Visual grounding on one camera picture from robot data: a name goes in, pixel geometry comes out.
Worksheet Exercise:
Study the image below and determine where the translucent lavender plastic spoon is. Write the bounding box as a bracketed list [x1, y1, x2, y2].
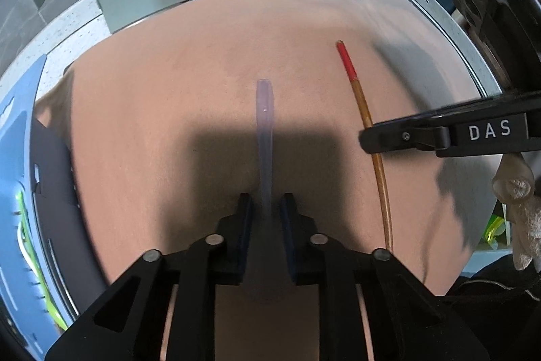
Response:
[243, 79, 277, 304]

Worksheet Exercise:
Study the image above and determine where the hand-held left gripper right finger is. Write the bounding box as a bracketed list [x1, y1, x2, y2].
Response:
[279, 193, 478, 361]

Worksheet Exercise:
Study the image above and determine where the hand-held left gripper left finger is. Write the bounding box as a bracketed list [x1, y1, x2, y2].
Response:
[44, 193, 255, 361]

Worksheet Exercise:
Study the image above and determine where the brown mat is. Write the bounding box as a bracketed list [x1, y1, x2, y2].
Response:
[36, 0, 495, 361]

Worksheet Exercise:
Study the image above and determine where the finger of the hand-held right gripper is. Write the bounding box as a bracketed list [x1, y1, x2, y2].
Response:
[358, 91, 527, 154]

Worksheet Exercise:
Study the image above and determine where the person's dark clothing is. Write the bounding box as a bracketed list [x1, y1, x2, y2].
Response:
[446, 251, 541, 361]

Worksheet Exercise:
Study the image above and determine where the green plastic spoon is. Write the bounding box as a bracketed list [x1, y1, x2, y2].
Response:
[15, 192, 70, 330]

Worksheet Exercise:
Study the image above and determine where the red-tipped wooden chopstick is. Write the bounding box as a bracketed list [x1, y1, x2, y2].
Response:
[335, 41, 396, 258]

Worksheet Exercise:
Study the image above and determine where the neon green plastic item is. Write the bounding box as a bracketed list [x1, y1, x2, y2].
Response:
[485, 216, 507, 248]

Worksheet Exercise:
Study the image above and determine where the person's right hand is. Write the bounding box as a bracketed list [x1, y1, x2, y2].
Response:
[492, 153, 541, 271]

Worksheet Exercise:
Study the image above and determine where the blue plastic basket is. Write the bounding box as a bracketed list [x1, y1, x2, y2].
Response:
[0, 54, 82, 345]

